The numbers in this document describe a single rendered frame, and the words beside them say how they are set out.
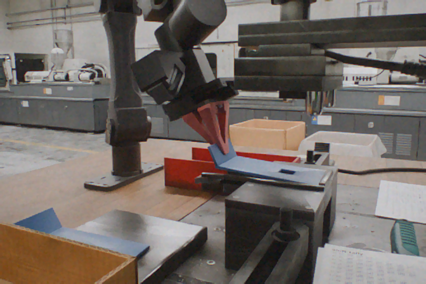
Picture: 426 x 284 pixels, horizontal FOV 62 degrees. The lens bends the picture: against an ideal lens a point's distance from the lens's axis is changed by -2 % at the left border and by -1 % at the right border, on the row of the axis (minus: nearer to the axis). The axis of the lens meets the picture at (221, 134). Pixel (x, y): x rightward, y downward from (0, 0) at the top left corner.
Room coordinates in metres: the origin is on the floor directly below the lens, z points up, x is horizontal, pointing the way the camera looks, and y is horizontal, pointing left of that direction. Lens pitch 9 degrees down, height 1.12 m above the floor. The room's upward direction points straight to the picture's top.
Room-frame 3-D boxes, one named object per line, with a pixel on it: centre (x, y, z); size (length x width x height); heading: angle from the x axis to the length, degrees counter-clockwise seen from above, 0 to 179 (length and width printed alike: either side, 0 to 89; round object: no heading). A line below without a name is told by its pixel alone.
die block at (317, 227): (0.45, -0.09, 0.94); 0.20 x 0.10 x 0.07; 156
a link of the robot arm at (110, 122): (0.76, 0.20, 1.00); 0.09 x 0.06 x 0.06; 122
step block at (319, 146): (0.68, -0.19, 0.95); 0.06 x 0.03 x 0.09; 156
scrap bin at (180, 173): (0.70, -0.02, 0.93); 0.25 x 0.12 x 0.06; 66
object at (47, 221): (0.39, 0.17, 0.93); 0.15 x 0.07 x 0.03; 69
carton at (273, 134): (3.01, -0.39, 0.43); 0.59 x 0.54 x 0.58; 152
